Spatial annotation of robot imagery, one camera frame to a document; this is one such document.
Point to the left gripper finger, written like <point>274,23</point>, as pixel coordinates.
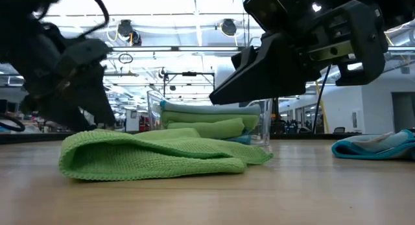
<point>97,98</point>
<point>61,113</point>

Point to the clear plastic bin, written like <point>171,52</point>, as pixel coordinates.
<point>266,127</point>

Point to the dark wall window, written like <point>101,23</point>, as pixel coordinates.
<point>403,105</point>

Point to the black background frame stand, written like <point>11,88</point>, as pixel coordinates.
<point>189,74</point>

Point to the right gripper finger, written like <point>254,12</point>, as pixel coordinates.
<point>243,58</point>
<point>269,72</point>

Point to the light blue microfiber towel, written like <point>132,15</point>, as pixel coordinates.
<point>207,109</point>
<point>373,145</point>
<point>241,139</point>

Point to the green microfiber towel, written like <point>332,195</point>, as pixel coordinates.
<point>146,153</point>
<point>201,118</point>
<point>214,129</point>

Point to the white square column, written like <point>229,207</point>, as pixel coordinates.
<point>223,76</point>

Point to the overhead LED light bar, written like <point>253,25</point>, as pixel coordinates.
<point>175,49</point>

